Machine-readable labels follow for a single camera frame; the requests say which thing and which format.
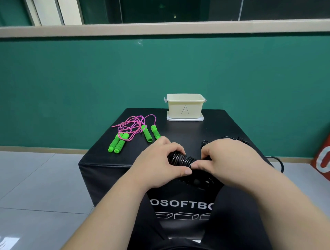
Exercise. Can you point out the person's left thumb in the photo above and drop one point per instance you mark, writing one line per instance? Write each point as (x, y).
(179, 171)

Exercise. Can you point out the person's right hand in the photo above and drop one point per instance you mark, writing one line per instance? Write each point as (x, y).
(232, 162)

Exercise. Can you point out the red bag with white print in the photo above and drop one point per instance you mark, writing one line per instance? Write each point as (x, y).
(322, 158)

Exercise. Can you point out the cream plastic storage box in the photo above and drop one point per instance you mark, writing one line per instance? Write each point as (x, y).
(184, 105)

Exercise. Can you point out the black padded plyo box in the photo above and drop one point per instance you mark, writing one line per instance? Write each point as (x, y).
(180, 130)

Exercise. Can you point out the beige window sill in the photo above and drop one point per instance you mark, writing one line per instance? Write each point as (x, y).
(165, 28)

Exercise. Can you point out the person's right thumb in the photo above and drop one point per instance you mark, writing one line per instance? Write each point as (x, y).
(201, 165)

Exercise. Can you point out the person's left hand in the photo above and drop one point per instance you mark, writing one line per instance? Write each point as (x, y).
(152, 167)

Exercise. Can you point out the person's left forearm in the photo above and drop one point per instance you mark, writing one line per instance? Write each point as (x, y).
(108, 219)

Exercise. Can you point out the person's right forearm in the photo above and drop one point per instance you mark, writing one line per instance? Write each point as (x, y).
(288, 206)

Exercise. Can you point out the white plastic box lid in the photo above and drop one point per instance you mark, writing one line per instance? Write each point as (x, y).
(184, 119)

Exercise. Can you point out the white window frame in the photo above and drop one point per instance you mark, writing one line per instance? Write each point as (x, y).
(49, 11)

